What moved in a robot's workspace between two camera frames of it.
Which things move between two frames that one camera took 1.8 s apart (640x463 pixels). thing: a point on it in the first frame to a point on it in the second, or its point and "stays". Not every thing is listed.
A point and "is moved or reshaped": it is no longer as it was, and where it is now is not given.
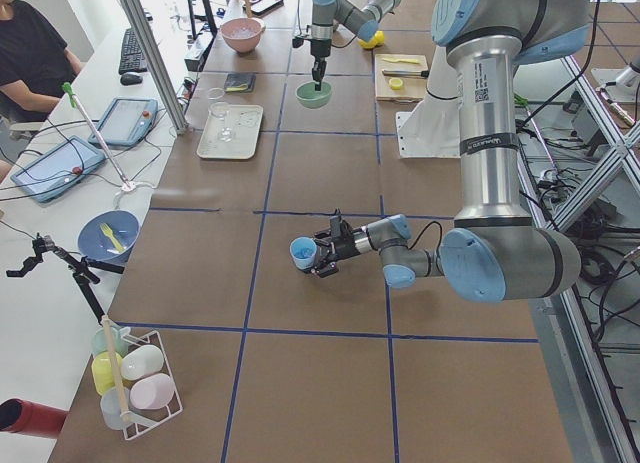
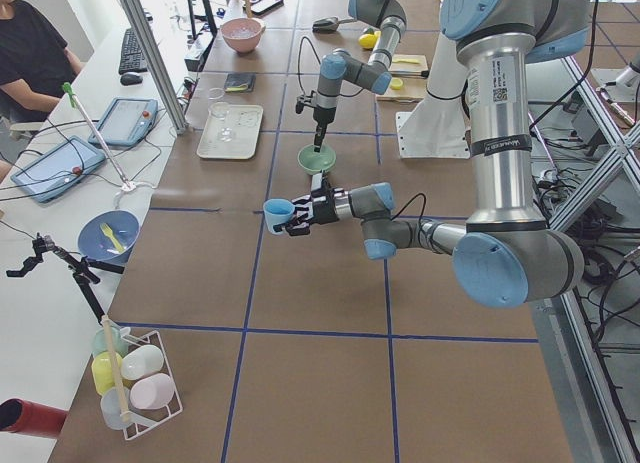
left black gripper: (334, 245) to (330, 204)
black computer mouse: (130, 79) stays
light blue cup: (303, 250) to (278, 211)
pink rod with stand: (127, 185) stays
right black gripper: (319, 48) to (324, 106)
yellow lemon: (366, 44) stays
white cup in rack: (141, 361) stays
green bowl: (310, 98) is moved or reshaped
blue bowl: (109, 236) stays
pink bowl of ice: (243, 34) stays
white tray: (245, 122) stays
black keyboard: (131, 56) stays
